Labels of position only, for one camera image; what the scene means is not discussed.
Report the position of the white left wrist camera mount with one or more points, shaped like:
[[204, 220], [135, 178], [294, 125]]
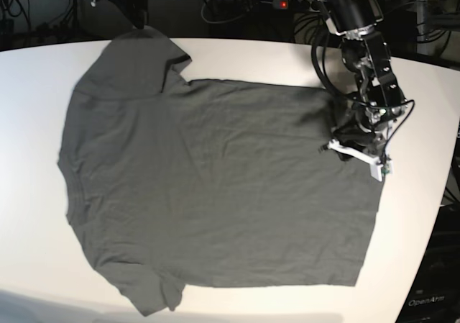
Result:
[[378, 168]]

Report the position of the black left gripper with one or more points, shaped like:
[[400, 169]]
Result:
[[363, 127]]

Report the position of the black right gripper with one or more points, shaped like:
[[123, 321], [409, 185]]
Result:
[[136, 11]]

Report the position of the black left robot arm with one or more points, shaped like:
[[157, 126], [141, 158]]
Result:
[[378, 100]]

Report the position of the black OpenArm base box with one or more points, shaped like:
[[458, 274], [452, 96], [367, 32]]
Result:
[[434, 294]]

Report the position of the grey T-shirt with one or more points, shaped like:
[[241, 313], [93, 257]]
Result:
[[208, 183]]

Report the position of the black power strip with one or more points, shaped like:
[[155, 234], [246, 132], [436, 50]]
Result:
[[309, 6]]

